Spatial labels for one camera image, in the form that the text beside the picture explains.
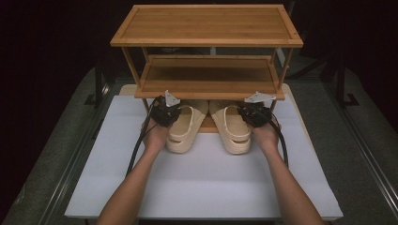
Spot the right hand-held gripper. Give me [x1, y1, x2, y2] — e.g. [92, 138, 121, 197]
[237, 91, 278, 128]

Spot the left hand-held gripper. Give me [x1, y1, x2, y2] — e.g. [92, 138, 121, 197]
[149, 89, 183, 128]

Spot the beige foam clog shoe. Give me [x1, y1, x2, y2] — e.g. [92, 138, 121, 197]
[208, 99, 253, 156]
[165, 99, 209, 154]

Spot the wooden two-tier shoe rack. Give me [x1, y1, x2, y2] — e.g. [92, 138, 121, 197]
[110, 3, 304, 134]

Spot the person's right hand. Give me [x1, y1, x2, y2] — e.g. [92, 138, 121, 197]
[251, 116, 283, 154]

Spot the person's left hand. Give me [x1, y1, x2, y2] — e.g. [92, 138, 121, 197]
[142, 117, 173, 154]

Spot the black metal stand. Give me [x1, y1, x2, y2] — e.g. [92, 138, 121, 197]
[84, 59, 111, 109]
[334, 52, 360, 109]

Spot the white table cover sheet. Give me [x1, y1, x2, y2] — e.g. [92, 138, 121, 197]
[64, 94, 344, 219]

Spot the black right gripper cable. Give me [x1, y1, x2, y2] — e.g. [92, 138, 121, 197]
[265, 112, 290, 168]

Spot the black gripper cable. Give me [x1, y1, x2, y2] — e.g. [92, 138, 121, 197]
[265, 112, 290, 168]
[125, 102, 159, 177]

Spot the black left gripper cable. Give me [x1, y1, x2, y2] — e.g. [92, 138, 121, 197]
[125, 102, 159, 177]

